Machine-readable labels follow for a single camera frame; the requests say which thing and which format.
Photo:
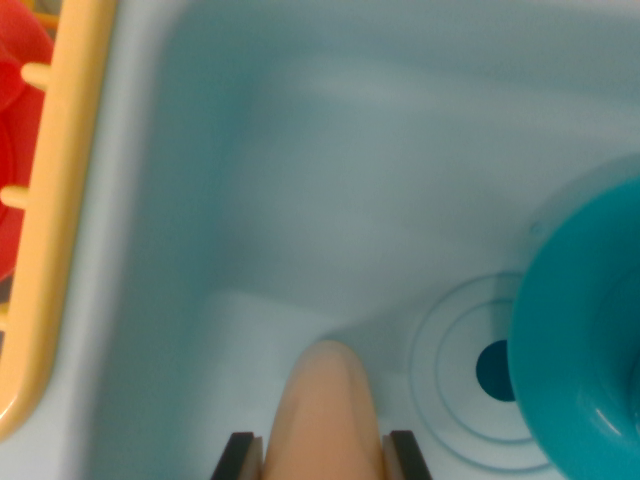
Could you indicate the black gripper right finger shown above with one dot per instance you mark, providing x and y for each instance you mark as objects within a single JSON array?
[{"x": 407, "y": 460}]

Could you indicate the cream detergent bottle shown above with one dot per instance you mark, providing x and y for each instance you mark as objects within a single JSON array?
[{"x": 325, "y": 420}]

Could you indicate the yellow plastic dish rack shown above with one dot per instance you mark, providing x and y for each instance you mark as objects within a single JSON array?
[{"x": 65, "y": 175}]

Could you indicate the red plastic plate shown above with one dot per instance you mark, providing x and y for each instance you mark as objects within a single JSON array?
[{"x": 20, "y": 100}]

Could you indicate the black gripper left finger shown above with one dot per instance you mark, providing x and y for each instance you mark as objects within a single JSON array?
[{"x": 237, "y": 460}]

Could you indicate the teal plastic plate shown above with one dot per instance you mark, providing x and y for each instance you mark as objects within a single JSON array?
[{"x": 555, "y": 325}]

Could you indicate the light blue toy sink unit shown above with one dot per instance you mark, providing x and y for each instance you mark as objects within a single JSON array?
[{"x": 310, "y": 175}]

